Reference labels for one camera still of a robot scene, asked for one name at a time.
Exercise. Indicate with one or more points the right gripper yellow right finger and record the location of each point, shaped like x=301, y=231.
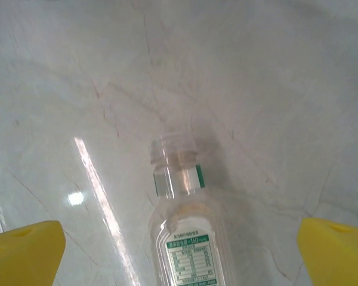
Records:
x=337, y=256

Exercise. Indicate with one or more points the clear bottle green white label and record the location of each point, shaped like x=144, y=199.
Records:
x=191, y=229

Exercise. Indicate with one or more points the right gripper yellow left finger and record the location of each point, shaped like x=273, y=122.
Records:
x=21, y=256

